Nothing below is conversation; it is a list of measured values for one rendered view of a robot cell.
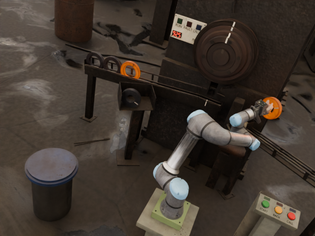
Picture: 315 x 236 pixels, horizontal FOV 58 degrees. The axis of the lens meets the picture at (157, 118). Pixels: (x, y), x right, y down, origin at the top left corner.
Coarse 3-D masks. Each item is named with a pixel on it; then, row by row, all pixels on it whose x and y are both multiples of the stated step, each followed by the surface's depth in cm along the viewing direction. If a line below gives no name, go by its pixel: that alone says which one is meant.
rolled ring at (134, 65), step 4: (124, 64) 249; (128, 64) 247; (132, 64) 246; (136, 64) 247; (120, 68) 252; (124, 68) 252; (136, 68) 246; (124, 72) 254; (136, 72) 248; (140, 72) 249; (124, 76) 255; (136, 76) 250
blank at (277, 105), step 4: (264, 100) 201; (272, 100) 195; (276, 100) 193; (276, 104) 193; (280, 104) 193; (276, 108) 194; (280, 108) 193; (272, 112) 197; (276, 112) 194; (280, 112) 194; (264, 116) 202; (268, 116) 200; (272, 116) 197; (276, 116) 195
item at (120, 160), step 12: (120, 84) 226; (132, 84) 228; (144, 84) 230; (120, 96) 213; (132, 96) 234; (144, 96) 236; (120, 108) 219; (132, 108) 220; (144, 108) 222; (132, 120) 233; (132, 132) 240; (132, 144) 248; (120, 156) 259; (132, 156) 262
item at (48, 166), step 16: (32, 160) 180; (48, 160) 183; (64, 160) 185; (32, 176) 171; (48, 176) 173; (64, 176) 175; (32, 192) 187; (48, 192) 178; (64, 192) 185; (48, 208) 187; (64, 208) 195
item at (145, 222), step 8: (160, 192) 197; (152, 200) 190; (144, 208) 183; (152, 208) 185; (192, 208) 191; (144, 216) 178; (192, 216) 186; (136, 224) 175; (144, 224) 174; (152, 224) 175; (160, 224) 176; (184, 224) 180; (192, 224) 181; (152, 232) 173; (160, 232) 172; (168, 232) 173; (176, 232) 174; (184, 232) 175
